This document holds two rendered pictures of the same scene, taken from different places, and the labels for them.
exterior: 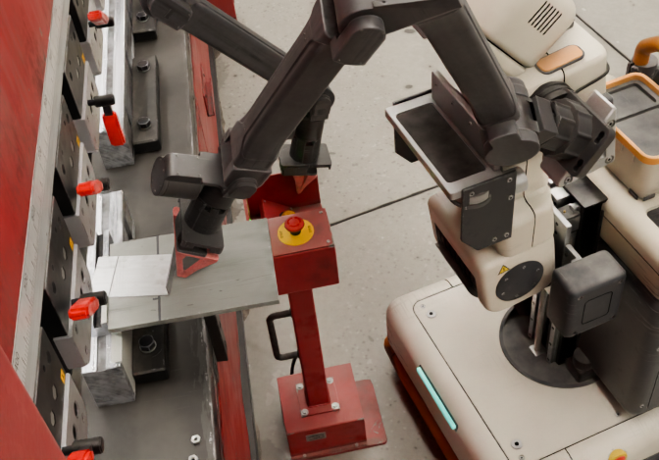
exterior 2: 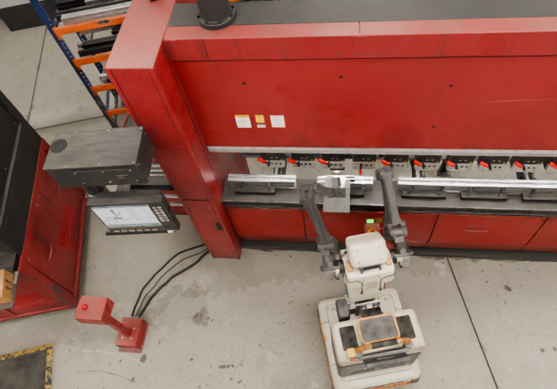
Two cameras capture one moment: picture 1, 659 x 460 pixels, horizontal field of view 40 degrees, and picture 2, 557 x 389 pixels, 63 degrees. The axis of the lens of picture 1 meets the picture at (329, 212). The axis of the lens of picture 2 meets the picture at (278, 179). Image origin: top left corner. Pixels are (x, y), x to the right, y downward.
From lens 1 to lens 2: 245 cm
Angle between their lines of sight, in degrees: 62
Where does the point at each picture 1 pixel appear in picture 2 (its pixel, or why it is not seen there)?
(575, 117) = (326, 262)
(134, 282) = not seen: hidden behind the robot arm
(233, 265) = (336, 203)
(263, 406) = not seen: hidden behind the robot
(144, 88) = (428, 193)
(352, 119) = (530, 316)
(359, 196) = (476, 307)
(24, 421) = (175, 121)
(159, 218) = (373, 196)
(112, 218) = (363, 181)
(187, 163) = (334, 182)
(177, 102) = (423, 203)
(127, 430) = not seen: hidden behind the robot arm
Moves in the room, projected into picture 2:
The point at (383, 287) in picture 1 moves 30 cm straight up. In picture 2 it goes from (424, 304) to (431, 292)
